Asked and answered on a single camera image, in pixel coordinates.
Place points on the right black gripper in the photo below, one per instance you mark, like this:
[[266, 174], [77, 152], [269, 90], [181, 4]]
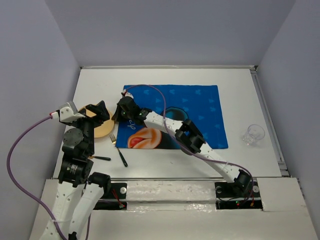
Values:
[[117, 116]]

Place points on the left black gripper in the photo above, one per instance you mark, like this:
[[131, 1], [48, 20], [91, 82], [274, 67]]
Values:
[[102, 114]]

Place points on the tan round plate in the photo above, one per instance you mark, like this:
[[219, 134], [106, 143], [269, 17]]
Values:
[[103, 130]]

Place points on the gold fork dark handle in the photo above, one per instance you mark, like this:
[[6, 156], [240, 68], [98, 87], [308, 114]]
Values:
[[114, 141]]

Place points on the gold knife dark handle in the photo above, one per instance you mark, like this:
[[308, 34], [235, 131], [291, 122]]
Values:
[[100, 158]]

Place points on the blue Mickey placemat cloth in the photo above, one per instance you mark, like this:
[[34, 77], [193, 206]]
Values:
[[199, 103]]

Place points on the clear plastic cup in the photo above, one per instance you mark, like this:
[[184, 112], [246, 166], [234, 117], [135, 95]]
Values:
[[253, 134]]

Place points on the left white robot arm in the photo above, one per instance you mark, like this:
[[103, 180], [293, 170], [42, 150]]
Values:
[[78, 190]]

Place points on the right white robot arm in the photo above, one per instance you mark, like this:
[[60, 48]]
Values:
[[190, 140]]

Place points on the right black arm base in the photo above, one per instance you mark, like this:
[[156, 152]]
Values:
[[227, 199]]

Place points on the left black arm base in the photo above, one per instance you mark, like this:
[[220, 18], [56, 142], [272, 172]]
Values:
[[115, 199]]

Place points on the white taped front panel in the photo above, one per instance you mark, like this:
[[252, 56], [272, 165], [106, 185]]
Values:
[[165, 195]]

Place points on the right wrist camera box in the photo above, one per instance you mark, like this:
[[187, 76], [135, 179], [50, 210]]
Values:
[[127, 94]]

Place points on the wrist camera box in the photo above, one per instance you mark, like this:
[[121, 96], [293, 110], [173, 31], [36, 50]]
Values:
[[127, 94], [67, 113]]

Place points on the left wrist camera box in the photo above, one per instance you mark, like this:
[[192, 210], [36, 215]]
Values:
[[67, 113]]

